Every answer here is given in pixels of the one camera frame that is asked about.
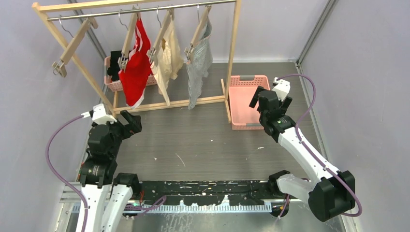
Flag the red white underwear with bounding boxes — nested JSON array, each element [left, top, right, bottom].
[[118, 19, 151, 109]]

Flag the grey striped underwear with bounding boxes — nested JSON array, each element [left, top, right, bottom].
[[186, 19, 213, 109]]

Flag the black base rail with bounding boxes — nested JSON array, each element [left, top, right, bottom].
[[131, 180, 286, 206]]

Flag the black folded clothes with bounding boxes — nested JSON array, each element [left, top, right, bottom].
[[107, 50, 121, 82]]

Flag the pink basket with black clothes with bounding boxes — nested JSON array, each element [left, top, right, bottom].
[[104, 57, 157, 92]]

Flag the metal hanging rod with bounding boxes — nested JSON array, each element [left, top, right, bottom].
[[47, 0, 237, 21]]

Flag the beige underwear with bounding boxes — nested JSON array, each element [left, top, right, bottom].
[[150, 20, 184, 106]]

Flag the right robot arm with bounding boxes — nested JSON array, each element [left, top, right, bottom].
[[249, 86, 362, 222]]

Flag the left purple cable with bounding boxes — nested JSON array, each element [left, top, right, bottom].
[[45, 115, 88, 232]]

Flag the empty wooden clip hanger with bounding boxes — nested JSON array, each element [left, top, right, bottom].
[[52, 17, 98, 77]]

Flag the pink plastic basket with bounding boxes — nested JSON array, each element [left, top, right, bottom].
[[229, 75, 270, 130]]

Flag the wooden clothes rack frame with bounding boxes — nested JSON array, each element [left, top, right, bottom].
[[32, 0, 241, 123]]

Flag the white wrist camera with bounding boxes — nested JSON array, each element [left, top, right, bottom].
[[272, 77, 291, 101], [81, 103, 117, 125]]

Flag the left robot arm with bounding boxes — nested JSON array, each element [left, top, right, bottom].
[[76, 106, 142, 232]]

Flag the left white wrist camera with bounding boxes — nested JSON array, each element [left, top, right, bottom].
[[81, 103, 117, 125]]

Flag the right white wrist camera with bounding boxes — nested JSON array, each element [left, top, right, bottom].
[[272, 77, 291, 101]]

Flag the wooden clip hanger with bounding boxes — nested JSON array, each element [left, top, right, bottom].
[[118, 12, 140, 72], [52, 17, 98, 77], [147, 9, 174, 63], [185, 5, 212, 60]]

